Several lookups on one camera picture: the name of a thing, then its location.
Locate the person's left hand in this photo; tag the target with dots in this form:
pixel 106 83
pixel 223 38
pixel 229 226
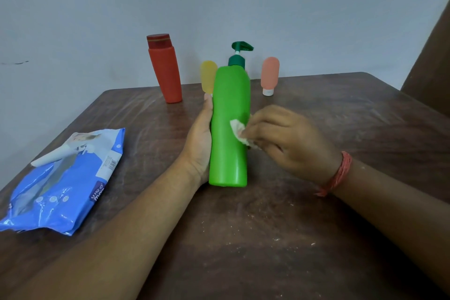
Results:
pixel 199 143

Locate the person's right hand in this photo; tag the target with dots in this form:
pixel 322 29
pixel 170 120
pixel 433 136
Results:
pixel 291 141

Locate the person's right fingers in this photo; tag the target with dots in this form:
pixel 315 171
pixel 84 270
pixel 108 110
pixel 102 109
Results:
pixel 258 131

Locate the person's left thumb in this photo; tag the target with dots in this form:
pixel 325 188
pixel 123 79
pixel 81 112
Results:
pixel 207 113

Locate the white wipe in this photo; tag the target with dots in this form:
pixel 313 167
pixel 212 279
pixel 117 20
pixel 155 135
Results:
pixel 237 131

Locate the green pump bottle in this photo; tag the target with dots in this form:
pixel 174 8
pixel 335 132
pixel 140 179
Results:
pixel 230 124

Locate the person's left forearm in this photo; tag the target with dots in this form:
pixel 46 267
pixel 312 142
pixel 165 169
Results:
pixel 116 236

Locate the person's right forearm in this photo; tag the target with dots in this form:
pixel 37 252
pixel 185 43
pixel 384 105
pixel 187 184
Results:
pixel 393 212

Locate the yellow squeeze tube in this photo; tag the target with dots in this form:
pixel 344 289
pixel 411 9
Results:
pixel 208 76

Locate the pink squeeze tube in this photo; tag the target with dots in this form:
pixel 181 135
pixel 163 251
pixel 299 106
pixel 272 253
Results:
pixel 269 74

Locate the red bottle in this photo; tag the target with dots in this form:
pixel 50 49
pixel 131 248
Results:
pixel 166 71

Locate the red thread wristband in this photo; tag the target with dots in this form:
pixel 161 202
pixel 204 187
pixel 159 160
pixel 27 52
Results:
pixel 337 174

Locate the blue wet wipes pack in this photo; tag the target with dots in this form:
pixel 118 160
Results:
pixel 66 180

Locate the brown wooden door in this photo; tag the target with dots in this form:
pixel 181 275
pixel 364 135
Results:
pixel 430 67

